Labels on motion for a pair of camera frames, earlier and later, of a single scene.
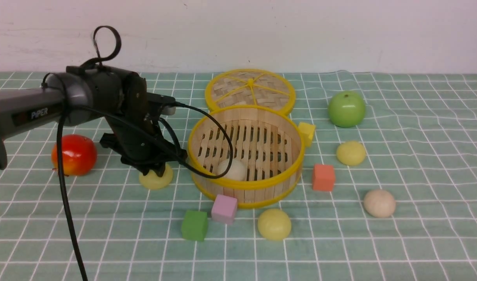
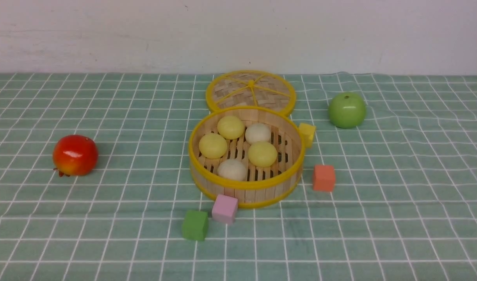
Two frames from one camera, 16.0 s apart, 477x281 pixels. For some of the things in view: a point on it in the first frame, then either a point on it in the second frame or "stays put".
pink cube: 224,209 stays put
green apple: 346,109 stays put
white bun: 379,203 -> 257,132
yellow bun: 153,180 -> 230,127
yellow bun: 274,224 -> 212,145
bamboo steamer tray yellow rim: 253,153 stays put
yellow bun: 351,153 -> 262,154
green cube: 194,225 stays put
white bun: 238,171 stays put
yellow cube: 307,130 stays put
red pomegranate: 79,155 stays put
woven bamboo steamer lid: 250,87 stays put
